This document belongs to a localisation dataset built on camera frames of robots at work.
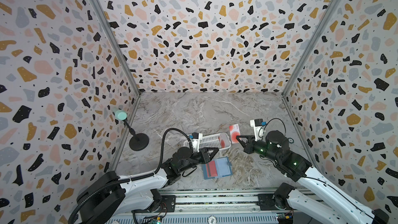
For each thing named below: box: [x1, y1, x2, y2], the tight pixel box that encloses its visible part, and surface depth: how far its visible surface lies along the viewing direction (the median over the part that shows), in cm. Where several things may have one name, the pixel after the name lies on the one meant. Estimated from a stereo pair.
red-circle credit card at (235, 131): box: [229, 123, 241, 144], surface depth 74 cm
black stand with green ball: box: [114, 109, 150, 152], surface depth 94 cm
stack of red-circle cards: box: [218, 132, 231, 149], surface depth 93 cm
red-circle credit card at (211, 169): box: [206, 160, 219, 178], surface depth 85 cm
